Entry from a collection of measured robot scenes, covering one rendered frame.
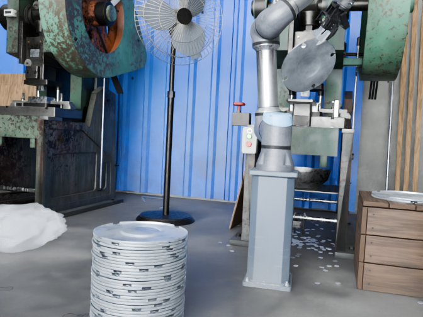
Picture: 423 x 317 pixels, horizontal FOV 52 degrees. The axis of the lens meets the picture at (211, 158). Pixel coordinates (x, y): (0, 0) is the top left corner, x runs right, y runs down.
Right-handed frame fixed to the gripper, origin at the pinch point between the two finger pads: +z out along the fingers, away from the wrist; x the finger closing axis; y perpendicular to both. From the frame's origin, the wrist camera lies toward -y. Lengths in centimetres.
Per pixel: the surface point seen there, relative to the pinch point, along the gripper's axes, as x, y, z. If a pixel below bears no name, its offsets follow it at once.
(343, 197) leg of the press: 56, -19, 48
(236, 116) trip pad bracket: -5, 13, 54
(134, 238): 73, 103, 37
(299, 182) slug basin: 33, -17, 65
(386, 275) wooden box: 102, 7, 35
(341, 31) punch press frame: -15.1, -28.4, -1.5
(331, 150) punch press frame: 33, -19, 39
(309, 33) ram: -26.7, -21.6, 9.6
